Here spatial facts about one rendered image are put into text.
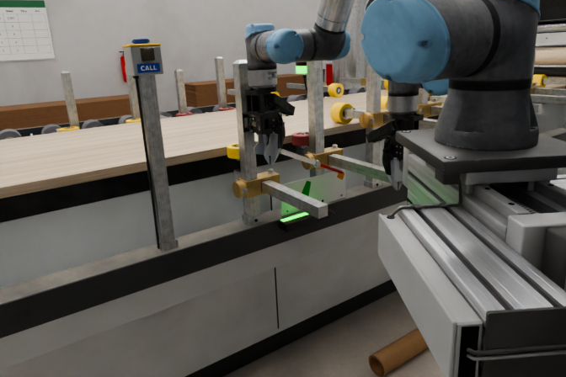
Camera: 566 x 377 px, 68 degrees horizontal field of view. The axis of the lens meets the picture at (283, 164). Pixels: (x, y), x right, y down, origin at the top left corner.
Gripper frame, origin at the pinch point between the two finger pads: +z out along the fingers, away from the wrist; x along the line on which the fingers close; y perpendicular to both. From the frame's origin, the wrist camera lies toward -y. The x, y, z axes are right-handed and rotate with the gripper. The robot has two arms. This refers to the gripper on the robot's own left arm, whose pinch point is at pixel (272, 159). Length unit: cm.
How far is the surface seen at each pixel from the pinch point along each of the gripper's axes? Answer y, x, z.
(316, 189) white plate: -20.1, 1.2, 14.7
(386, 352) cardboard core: -40, 18, 82
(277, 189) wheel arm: 1.7, 2.5, 7.9
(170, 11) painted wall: -463, -590, -106
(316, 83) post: -21.8, 1.2, -18.6
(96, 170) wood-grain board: 30.0, -37.3, 0.2
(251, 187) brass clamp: 1.9, -6.7, 8.6
